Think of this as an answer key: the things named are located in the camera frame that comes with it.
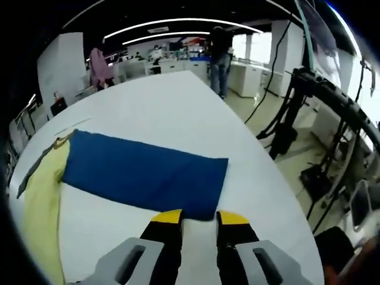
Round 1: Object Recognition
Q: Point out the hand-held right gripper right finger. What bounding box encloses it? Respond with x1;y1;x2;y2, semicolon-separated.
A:
216;210;300;285

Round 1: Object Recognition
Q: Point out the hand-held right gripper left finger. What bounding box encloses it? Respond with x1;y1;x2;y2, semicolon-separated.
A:
80;208;184;285

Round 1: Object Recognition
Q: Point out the yellow blue grey garment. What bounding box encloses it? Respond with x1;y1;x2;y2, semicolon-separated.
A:
16;129;229;285

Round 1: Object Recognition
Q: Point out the black office chair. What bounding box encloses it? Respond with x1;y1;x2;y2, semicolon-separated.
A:
314;227;359;270

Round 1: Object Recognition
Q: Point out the small black cabinet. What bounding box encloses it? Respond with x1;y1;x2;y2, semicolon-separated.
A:
50;99;68;117

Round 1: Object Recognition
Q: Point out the black metal equipment stand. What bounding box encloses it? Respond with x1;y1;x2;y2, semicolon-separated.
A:
256;67;373;210

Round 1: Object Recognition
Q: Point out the row of white office desks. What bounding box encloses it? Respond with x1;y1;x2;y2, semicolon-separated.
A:
117;53;208;80

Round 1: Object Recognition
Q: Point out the white square column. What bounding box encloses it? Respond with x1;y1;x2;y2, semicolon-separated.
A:
269;20;306;74
37;32;90;105

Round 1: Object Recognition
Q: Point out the green pole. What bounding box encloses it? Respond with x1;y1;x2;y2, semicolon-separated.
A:
293;0;315;71

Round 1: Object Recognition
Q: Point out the curved ceiling light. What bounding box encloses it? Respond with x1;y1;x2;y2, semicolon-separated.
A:
103;18;265;40

